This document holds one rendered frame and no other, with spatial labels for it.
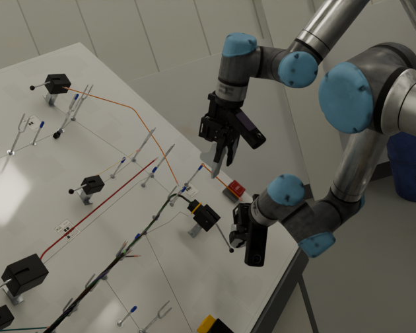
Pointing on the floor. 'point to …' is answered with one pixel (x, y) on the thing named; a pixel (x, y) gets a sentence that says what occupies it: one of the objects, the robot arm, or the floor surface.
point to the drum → (409, 158)
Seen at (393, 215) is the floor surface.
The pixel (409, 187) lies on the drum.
